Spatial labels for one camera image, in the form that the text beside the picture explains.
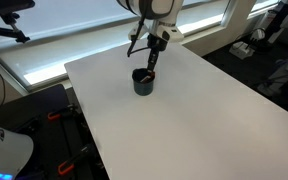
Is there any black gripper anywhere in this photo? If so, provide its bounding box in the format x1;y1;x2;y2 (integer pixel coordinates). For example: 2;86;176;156
147;34;168;73

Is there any red and white marker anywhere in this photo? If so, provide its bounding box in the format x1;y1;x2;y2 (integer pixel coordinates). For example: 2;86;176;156
140;75;155;83

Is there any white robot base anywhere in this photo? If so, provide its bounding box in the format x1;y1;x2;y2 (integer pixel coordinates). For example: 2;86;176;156
0;127;34;180

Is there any orange-handled clamp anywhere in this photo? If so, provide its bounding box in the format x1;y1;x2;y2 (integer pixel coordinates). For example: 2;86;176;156
47;104;78;121
57;144;92;176

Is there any lower orange-handled clamp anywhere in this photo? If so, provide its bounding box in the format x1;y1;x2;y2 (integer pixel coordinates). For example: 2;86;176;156
57;144;92;176

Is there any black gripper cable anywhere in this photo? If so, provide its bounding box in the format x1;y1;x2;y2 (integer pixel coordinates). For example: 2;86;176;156
126;16;151;58

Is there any black side table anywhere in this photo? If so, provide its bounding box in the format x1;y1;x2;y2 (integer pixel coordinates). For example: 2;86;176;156
0;85;109;180

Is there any white device on floor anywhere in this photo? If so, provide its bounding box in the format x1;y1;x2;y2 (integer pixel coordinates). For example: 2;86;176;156
229;41;254;60

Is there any upper orange-handled clamp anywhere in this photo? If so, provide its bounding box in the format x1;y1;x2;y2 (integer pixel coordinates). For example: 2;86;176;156
47;104;78;121

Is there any background robot stand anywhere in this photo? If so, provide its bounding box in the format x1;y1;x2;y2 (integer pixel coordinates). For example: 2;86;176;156
257;0;288;96

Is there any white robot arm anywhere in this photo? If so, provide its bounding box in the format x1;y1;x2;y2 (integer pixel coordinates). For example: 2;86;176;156
116;0;184;72

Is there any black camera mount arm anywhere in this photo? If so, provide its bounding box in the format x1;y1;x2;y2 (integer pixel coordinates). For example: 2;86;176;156
0;0;35;43

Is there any dark blue mug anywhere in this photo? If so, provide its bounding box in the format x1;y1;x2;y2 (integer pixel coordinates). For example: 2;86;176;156
132;68;155;96

